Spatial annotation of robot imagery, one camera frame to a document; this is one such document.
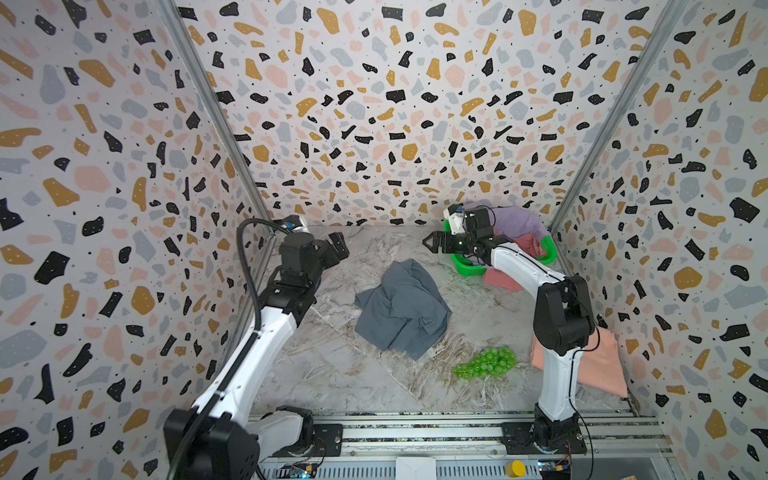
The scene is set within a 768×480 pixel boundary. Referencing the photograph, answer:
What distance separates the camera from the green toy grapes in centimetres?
84

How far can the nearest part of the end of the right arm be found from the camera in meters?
0.74

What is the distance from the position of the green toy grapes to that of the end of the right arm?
11.8 inches
